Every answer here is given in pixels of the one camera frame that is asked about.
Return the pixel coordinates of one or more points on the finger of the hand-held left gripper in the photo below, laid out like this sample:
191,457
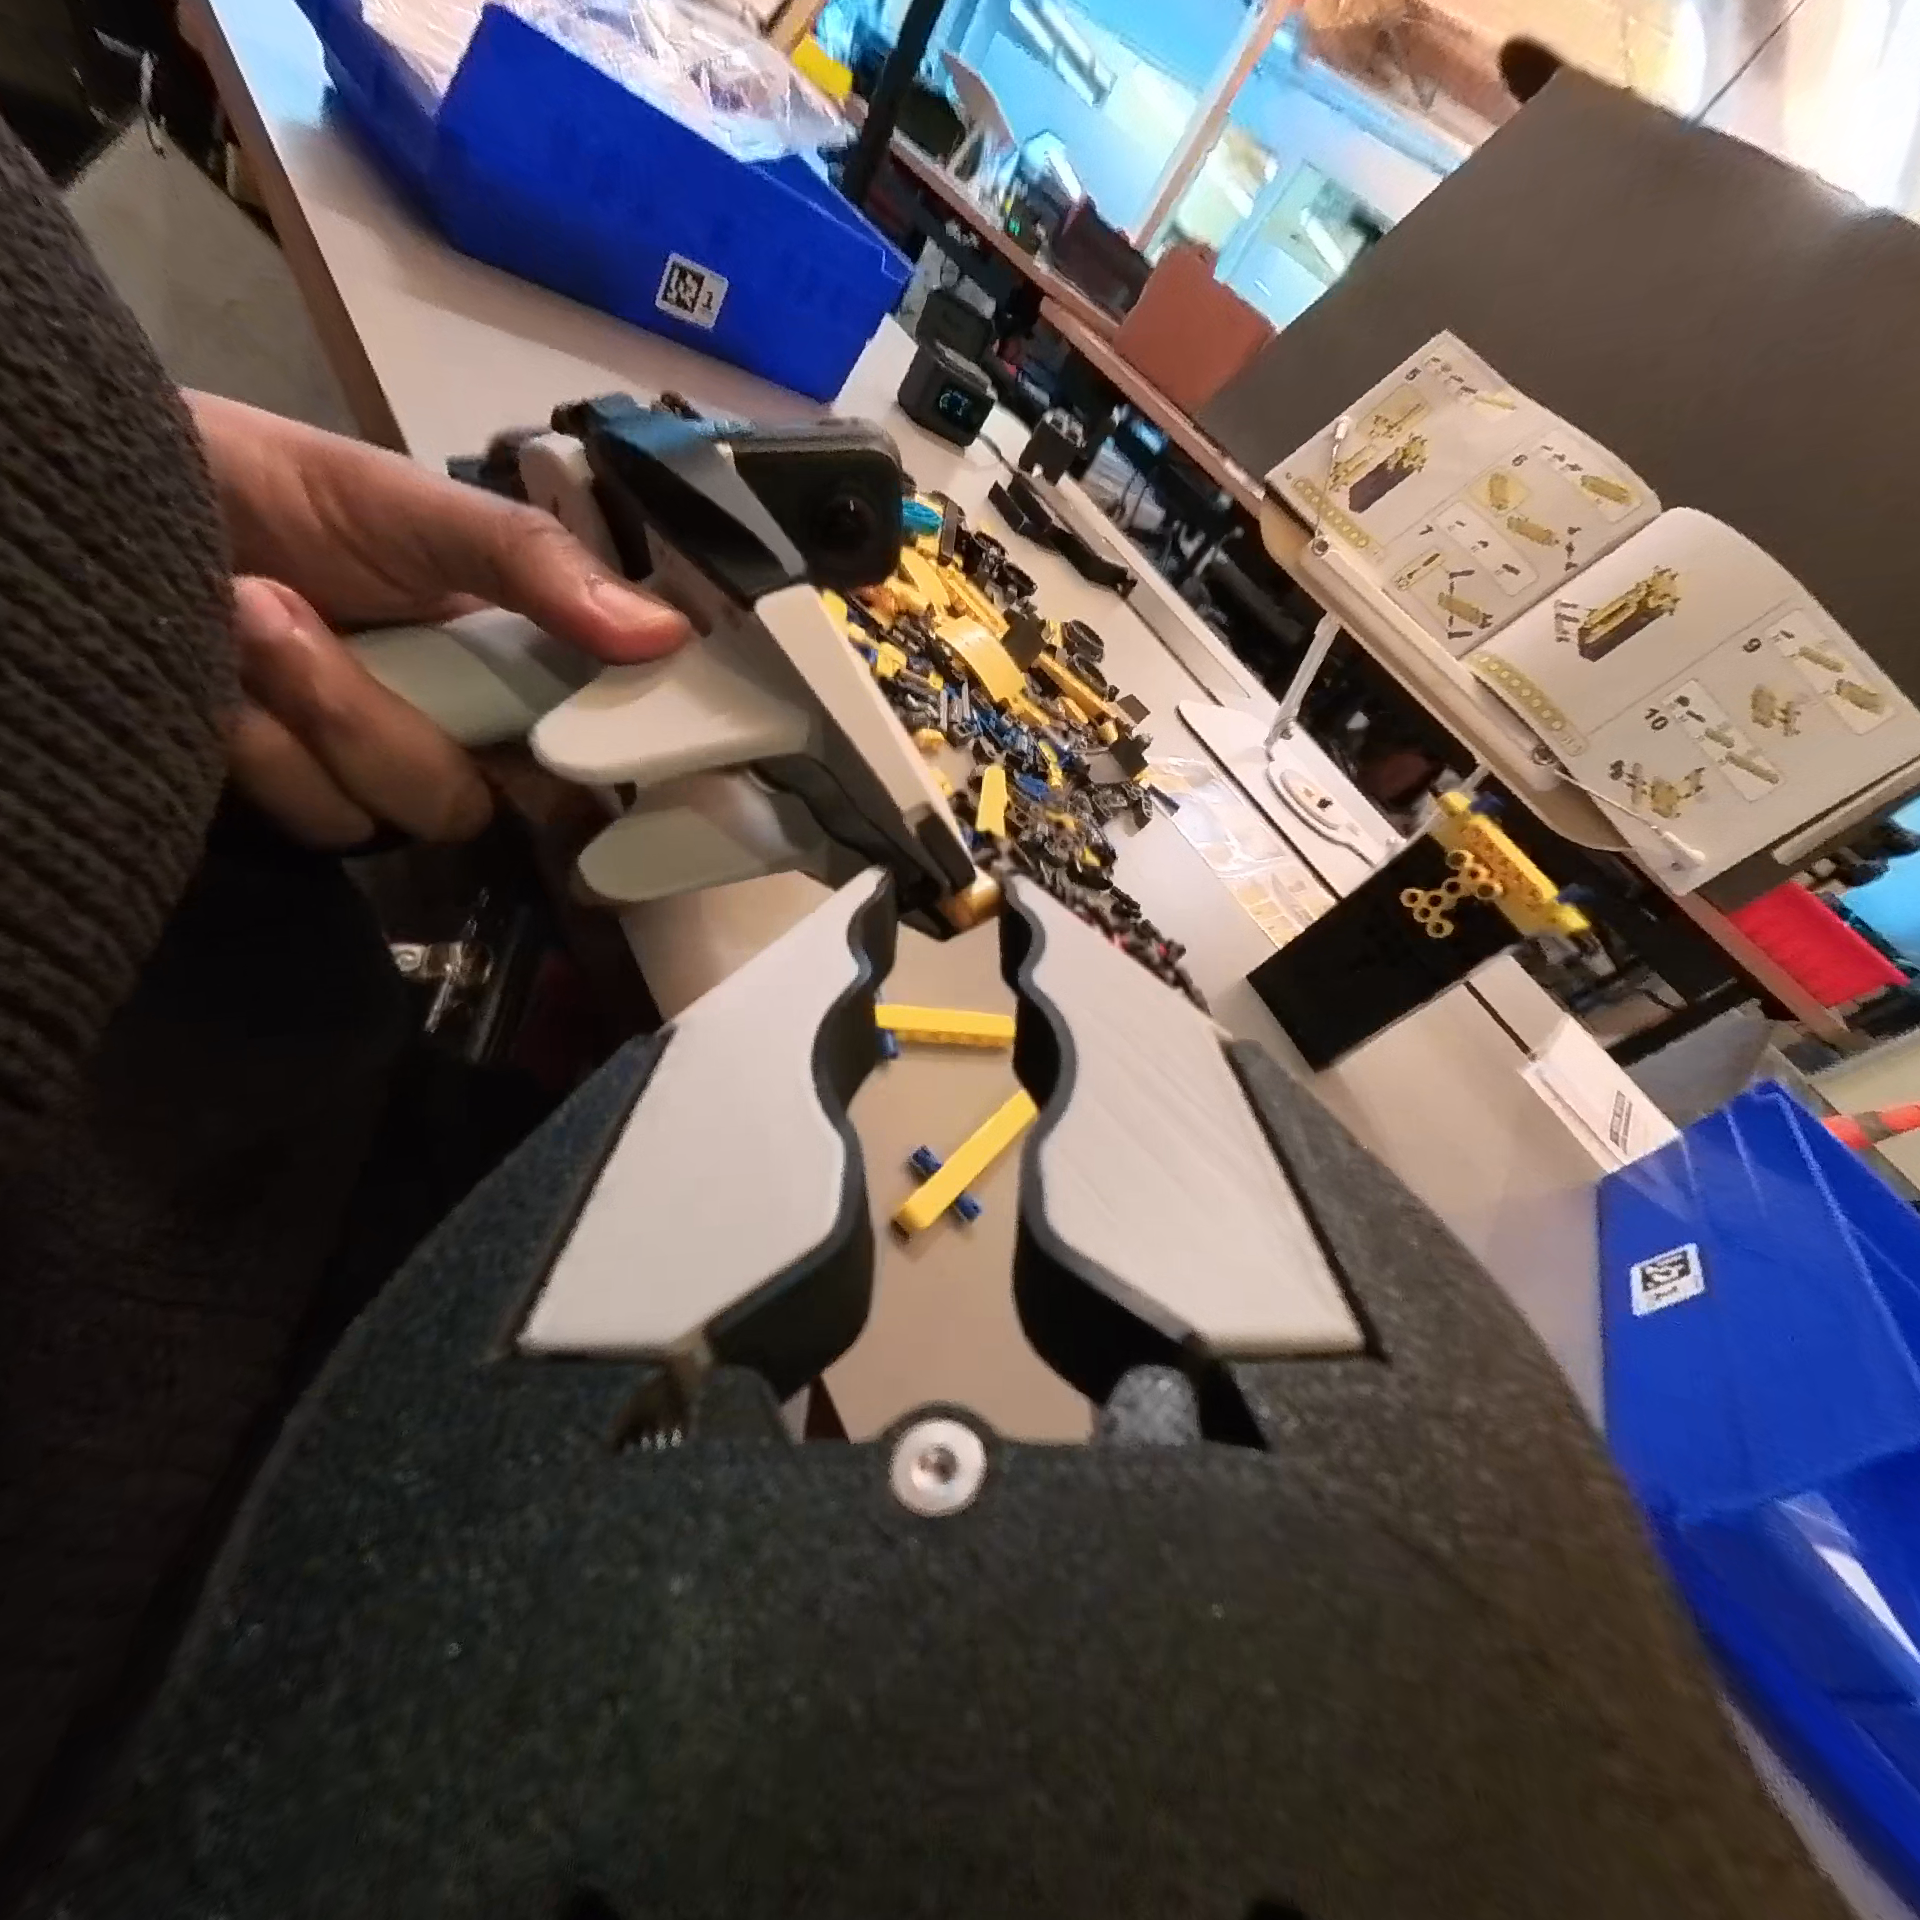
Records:
849,690

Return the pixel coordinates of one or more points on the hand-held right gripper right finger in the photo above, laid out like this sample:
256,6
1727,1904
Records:
1185,1185

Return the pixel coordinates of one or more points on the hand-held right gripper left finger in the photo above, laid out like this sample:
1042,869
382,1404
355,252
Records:
704,1185

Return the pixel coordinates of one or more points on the yellow connector piece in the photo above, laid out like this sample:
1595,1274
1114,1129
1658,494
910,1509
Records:
975,896

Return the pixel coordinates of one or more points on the person's left forearm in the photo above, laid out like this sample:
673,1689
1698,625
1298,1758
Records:
105,525

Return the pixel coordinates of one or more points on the person's left hand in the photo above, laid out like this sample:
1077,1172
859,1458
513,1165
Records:
375,525

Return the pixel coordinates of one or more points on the pile of yellow black pieces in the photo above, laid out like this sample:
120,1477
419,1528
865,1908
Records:
991,661

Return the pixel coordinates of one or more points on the small black display device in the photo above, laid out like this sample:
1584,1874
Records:
938,394

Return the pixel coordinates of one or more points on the black flat device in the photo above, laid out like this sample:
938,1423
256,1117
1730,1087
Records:
1066,533

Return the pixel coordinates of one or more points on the black box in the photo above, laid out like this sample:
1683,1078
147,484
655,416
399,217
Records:
1365,961

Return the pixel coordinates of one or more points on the blue storage bin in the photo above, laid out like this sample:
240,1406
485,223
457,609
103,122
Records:
1769,1425
629,210

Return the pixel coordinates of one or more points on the yellow sticker sheet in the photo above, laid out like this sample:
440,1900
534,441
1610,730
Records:
1275,886

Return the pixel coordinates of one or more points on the black battery charger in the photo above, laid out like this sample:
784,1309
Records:
1055,441

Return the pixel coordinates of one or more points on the metal key clip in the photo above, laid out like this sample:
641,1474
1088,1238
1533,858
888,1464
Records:
450,961

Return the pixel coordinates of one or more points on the grey flat pad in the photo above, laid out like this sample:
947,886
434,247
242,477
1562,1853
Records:
1185,630

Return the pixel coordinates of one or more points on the white book stand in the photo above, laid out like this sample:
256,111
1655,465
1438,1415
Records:
1243,750

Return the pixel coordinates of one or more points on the white paper card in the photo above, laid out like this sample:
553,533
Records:
1589,1089

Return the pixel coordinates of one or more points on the clear plastic bags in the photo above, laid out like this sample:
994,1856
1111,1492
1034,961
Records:
675,60

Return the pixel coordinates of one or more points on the brown chair back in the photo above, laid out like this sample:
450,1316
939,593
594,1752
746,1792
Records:
1194,330

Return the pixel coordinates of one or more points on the red bin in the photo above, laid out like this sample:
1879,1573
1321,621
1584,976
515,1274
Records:
1809,954

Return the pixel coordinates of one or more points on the instruction booklet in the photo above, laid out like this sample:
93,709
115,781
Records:
1651,646

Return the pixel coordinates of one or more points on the black board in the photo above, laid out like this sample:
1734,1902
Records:
1651,255

